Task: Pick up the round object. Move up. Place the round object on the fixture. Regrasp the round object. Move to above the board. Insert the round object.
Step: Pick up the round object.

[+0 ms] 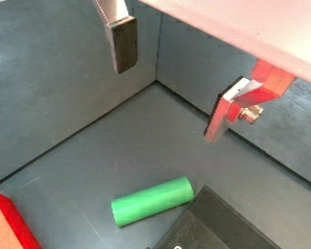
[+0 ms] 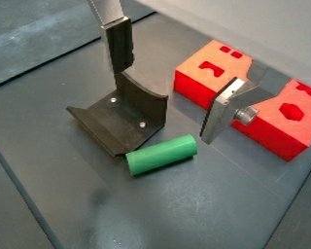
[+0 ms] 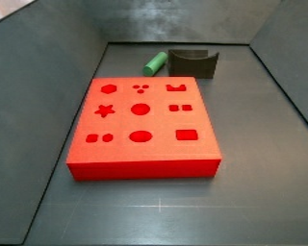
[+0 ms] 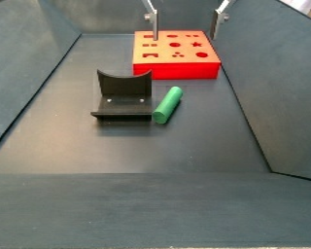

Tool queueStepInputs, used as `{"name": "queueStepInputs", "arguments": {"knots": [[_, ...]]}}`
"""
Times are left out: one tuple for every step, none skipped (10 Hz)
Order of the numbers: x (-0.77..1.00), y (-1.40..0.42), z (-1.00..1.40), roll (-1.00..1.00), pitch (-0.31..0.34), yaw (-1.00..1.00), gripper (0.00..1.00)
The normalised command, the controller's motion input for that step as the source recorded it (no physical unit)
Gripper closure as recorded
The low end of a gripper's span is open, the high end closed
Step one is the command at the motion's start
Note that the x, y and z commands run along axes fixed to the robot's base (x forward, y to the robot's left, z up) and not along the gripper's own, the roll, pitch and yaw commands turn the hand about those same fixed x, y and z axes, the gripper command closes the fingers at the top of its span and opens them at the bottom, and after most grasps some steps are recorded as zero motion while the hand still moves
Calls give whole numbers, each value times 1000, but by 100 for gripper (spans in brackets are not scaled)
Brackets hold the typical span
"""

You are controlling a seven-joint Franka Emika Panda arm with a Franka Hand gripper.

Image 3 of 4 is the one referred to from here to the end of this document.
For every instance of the green cylinder peg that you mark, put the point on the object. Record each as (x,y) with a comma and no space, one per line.
(154,65)

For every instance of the black curved holder stand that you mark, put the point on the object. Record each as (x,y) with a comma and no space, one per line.
(192,63)

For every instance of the red shape sorter block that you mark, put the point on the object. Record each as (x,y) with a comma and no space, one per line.
(144,129)

